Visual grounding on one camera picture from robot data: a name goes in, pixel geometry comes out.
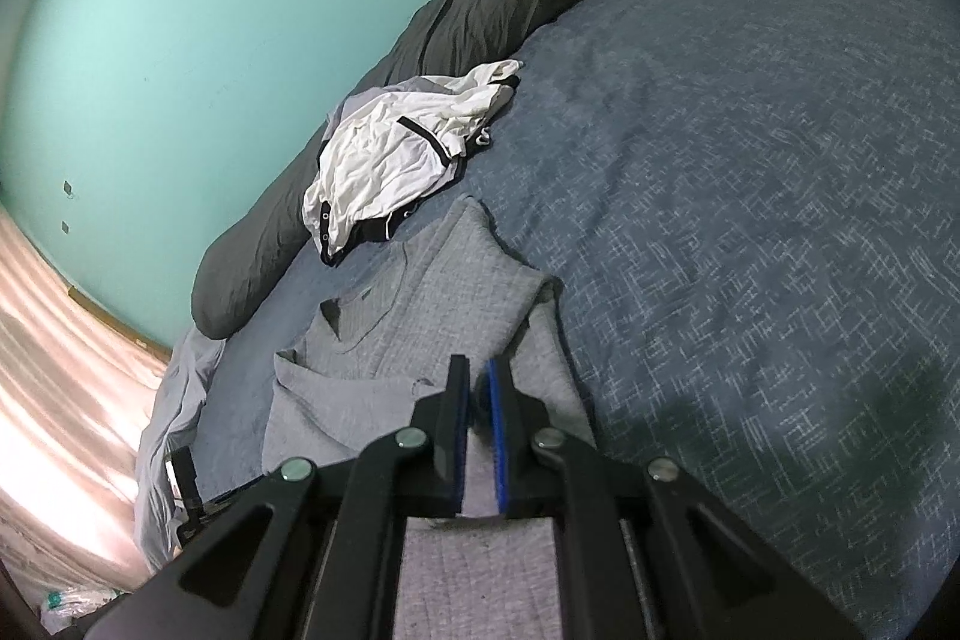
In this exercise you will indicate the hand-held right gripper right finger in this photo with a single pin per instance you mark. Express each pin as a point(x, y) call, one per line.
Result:
point(497, 437)

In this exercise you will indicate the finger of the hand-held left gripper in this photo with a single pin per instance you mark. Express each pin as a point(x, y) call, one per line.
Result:
point(182, 475)

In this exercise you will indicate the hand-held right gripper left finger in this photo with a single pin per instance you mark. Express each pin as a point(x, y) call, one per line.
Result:
point(457, 437)

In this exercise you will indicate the grey knit sweater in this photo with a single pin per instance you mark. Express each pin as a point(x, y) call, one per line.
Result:
point(420, 295)

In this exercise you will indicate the light grey blanket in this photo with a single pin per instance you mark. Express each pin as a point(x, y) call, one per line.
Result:
point(165, 415)

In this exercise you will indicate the pink curtain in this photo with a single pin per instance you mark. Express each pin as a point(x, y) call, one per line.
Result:
point(60, 400)

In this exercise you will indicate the clear plastic bag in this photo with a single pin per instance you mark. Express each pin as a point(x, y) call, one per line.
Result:
point(75, 606)

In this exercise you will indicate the white grey jacket black trim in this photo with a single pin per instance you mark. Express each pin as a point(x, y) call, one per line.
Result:
point(375, 160)

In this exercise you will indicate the blue patterned bed cover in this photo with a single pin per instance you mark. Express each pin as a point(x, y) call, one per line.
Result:
point(750, 197)

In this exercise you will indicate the dark grey long pillow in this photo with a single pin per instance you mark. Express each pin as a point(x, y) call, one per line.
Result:
point(480, 3)

